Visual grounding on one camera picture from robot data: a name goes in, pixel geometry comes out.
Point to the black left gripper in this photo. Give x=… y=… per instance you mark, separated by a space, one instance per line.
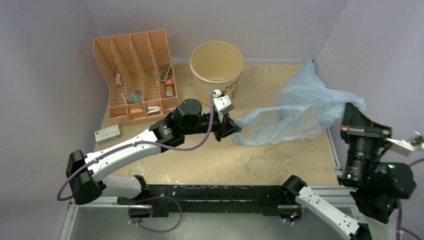
x=224 y=126

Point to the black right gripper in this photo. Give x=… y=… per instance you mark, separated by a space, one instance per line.
x=353 y=123

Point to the light blue plastic trash bag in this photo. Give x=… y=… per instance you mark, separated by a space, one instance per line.
x=303 y=109

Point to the beige plastic trash bin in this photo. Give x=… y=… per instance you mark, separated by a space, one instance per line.
x=215 y=65

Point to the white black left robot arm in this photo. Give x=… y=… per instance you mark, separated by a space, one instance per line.
x=89 y=175

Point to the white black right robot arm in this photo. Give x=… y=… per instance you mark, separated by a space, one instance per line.
x=377 y=187

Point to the pink labelled small bottle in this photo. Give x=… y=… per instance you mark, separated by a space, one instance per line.
x=169 y=88

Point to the white mini stapler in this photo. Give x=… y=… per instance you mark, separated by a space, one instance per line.
x=153 y=110

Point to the pink eraser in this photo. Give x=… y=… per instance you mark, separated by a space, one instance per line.
x=136 y=110

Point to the blue correction tape package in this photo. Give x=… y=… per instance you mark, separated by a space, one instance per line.
x=135 y=96

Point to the pink plastic desk organizer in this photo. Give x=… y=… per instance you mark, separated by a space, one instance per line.
x=136 y=61

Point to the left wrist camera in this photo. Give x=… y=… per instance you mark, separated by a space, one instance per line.
x=222 y=102

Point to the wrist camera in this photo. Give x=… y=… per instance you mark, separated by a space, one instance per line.
x=407 y=147
x=222 y=102

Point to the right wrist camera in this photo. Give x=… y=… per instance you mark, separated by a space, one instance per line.
x=407 y=147

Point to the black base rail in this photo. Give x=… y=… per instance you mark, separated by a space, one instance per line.
x=267 y=200

